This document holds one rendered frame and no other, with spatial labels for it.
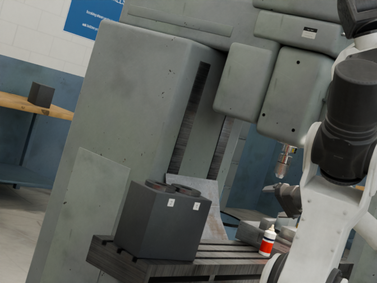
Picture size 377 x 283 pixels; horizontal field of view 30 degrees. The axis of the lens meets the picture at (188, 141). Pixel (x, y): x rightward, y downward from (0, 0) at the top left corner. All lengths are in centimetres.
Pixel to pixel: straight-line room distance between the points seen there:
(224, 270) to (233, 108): 60
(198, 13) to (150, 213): 101
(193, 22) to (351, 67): 119
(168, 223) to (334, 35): 83
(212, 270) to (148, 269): 29
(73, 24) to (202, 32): 450
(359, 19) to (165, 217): 73
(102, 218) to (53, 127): 454
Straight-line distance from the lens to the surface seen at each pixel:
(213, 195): 278
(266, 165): 1016
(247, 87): 245
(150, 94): 258
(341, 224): 167
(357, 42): 192
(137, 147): 258
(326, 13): 235
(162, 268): 195
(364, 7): 190
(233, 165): 834
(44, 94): 617
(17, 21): 670
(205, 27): 263
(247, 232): 260
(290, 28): 241
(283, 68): 241
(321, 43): 234
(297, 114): 235
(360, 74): 155
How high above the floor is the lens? 139
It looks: 4 degrees down
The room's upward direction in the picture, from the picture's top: 17 degrees clockwise
